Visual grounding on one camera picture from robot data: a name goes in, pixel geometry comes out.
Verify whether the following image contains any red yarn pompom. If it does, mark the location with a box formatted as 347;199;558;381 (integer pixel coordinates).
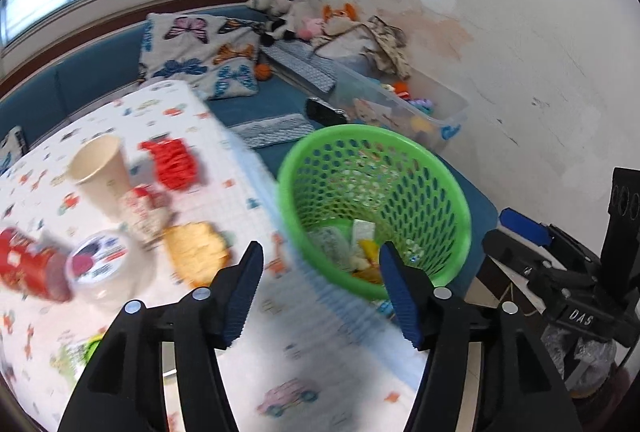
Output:
138;138;198;192

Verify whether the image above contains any beige paper cup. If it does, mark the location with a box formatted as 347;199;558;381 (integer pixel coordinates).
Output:
67;134;132;221

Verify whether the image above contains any red snack canister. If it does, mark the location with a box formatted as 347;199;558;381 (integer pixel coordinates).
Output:
0;226;72;303

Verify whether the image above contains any yellow snack wrapper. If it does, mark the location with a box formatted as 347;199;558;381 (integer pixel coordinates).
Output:
163;222;231;288

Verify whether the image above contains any crumpled red white wrapper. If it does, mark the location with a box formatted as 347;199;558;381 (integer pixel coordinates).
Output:
118;184;172;246

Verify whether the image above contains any white plastic lidded tub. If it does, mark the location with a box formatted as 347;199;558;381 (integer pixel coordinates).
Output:
64;230;155;312

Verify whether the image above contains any green plastic waste basket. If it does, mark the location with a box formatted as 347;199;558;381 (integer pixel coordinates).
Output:
278;124;472;301

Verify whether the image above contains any grey striped mat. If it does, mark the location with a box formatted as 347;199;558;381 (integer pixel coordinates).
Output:
230;114;314;149

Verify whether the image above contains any clear plastic storage bin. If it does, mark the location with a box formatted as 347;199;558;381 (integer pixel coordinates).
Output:
330;62;469;154

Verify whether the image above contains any green yellow snack packet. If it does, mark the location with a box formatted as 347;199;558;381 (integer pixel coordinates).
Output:
50;334;103;379

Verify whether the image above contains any black remote device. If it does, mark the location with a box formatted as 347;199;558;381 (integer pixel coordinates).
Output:
305;97;349;126

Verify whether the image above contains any small orange ball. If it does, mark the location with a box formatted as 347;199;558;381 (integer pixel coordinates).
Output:
254;62;272;81

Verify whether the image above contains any beige patterned crumpled cloth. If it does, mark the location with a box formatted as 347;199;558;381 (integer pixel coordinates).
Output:
366;15;412;80

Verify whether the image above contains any large butterfly pillow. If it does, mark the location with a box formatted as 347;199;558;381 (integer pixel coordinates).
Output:
139;13;264;100

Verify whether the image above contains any grey patterned folded cloth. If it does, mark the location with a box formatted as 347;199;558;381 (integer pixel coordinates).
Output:
262;40;336;94

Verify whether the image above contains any small butterfly pillow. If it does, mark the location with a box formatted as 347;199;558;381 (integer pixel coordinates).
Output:
0;126;28;174

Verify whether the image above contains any blue sofa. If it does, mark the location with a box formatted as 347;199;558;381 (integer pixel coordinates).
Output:
0;4;500;298

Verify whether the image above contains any pink plush toy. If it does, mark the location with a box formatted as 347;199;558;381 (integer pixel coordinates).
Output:
296;17;324;42

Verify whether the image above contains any orange fox plush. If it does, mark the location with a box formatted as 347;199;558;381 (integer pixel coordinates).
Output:
322;3;358;36

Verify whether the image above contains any black white plush cow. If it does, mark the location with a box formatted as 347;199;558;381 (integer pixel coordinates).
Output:
245;0;314;46

